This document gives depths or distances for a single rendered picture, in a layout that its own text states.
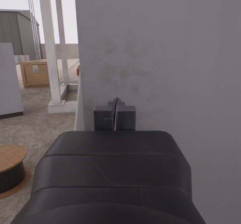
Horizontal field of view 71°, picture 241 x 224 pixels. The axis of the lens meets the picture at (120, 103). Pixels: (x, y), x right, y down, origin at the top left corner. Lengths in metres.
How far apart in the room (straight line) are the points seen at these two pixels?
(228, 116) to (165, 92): 0.07
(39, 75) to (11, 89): 2.68
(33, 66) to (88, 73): 5.66
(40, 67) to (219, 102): 5.70
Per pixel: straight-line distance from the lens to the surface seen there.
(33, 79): 5.87
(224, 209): 0.27
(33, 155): 2.05
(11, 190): 1.67
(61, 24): 5.02
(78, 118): 0.55
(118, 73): 0.16
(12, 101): 3.26
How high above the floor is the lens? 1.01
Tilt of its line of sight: 17 degrees down
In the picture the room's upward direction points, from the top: straight up
